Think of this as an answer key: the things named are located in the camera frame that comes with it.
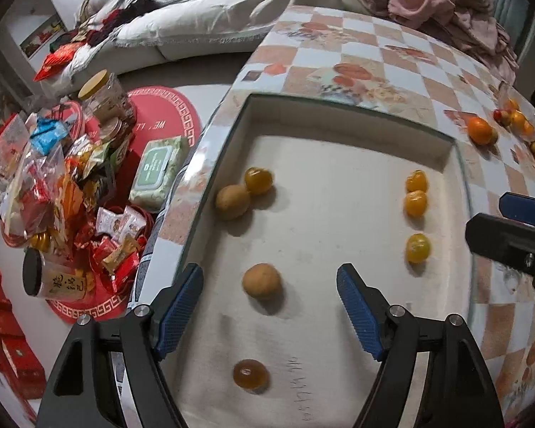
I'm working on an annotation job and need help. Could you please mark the red round mat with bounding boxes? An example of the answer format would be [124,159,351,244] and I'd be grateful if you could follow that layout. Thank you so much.
[85,87,203,188]
[45,205,161,327]

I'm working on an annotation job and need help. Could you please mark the large tangerine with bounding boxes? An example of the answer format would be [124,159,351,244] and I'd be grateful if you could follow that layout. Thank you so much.
[467,117,495,146]

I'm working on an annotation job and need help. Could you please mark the wall picture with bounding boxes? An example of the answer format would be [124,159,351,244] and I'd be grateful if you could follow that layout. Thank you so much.
[20,13,67,58]

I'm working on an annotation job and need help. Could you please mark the green wet wipes pack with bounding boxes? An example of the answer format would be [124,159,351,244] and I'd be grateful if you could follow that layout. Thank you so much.
[128,136,191,213]

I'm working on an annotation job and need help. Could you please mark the pink blanket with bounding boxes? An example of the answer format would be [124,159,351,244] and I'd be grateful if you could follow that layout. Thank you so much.
[336,0,520,85]

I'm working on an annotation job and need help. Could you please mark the paper canister with black lid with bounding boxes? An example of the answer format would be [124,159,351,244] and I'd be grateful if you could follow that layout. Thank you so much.
[22,247,97,299]

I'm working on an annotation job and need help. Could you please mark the sofa with grey striped cover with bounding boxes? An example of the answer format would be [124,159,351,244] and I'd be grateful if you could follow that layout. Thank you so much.
[71,0,344,65]

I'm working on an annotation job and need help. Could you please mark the red gift boxes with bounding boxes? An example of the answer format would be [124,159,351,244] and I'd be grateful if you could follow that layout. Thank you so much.
[0,262,46,401]

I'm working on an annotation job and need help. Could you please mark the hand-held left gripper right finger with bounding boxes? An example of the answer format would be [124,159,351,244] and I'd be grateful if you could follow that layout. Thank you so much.
[336,264,504,428]

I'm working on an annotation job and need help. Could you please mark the brown kiwi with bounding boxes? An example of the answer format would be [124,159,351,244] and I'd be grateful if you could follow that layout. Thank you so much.
[215,184,251,220]
[242,263,282,301]

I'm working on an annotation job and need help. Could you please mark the plastic jar with yellow lid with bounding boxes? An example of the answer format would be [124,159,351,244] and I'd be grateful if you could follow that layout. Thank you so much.
[78,70,137,140]

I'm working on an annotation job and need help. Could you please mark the pile of dark clothes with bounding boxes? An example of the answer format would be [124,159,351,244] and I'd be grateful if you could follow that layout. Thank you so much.
[78,0,140,48]

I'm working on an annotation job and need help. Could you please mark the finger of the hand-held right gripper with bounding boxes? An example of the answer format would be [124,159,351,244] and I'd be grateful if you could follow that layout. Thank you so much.
[466,213,535,297]
[499,192,535,231]

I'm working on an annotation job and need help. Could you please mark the small orange kumquat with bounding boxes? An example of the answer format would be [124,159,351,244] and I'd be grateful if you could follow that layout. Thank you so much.
[405,169,429,193]
[244,167,274,196]
[403,191,429,218]
[405,233,431,264]

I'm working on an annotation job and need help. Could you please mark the white ribbed radiator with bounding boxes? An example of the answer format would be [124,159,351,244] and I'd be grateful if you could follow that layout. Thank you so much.
[494,0,532,50]

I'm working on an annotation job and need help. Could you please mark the pile of snack packets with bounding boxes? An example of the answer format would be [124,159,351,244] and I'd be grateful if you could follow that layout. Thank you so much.
[0,102,154,295]

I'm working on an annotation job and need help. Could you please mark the white rectangular tray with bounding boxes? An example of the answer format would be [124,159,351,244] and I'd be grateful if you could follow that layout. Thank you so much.
[169,93,473,428]

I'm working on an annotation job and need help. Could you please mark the red snack bag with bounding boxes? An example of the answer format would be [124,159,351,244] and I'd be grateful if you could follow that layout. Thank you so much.
[33,42,86,83]

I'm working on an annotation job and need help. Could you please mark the dark brownish kumquat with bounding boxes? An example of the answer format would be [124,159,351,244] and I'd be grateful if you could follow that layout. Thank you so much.
[233,359,269,394]

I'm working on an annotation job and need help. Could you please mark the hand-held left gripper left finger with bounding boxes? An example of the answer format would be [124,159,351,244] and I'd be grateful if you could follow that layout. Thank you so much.
[35,263,204,428]

